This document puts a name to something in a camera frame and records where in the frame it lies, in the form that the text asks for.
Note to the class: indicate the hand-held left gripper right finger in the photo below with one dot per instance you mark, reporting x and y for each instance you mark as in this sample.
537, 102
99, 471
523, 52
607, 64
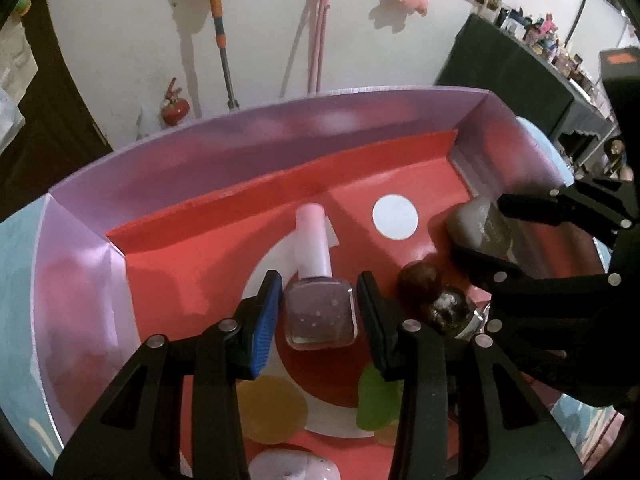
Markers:
375, 330

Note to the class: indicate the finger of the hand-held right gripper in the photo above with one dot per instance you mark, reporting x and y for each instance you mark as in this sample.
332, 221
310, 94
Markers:
575, 207
540, 292

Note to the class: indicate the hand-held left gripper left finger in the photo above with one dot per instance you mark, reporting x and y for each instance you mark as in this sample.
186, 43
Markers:
262, 330

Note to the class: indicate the purple nail polish bottle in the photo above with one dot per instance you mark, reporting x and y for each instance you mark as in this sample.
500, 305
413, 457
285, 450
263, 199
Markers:
320, 310

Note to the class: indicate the green toy figure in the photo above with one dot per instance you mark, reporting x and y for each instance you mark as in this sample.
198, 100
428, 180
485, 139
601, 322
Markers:
372, 405

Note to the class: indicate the purple cardboard box red lining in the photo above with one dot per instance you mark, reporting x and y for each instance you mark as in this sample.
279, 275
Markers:
350, 120

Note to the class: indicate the brown ball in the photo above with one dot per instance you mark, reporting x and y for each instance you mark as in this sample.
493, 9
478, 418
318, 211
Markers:
419, 282

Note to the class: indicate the glitter ball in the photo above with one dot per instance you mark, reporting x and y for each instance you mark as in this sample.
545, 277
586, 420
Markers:
447, 309

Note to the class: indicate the large yellow round sponge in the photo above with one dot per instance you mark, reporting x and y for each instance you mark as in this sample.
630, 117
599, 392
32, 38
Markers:
272, 410

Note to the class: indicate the dark cloth covered table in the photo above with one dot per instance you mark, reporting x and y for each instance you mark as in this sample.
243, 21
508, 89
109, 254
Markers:
515, 85

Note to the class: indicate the red fire extinguisher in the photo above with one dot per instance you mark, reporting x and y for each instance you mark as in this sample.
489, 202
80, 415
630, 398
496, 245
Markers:
174, 110

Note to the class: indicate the pink sticks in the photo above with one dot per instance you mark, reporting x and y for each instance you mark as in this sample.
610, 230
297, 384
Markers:
317, 40

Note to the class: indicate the dark wooden door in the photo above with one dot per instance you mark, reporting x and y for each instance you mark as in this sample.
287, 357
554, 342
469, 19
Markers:
45, 120

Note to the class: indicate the clear plastic bag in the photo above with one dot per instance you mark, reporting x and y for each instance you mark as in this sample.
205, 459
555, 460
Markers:
10, 112

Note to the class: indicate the white hanging paper organizer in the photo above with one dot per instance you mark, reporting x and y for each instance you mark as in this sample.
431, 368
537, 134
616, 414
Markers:
17, 57

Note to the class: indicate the green plush toy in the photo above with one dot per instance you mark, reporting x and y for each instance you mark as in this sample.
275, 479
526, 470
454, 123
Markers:
22, 6

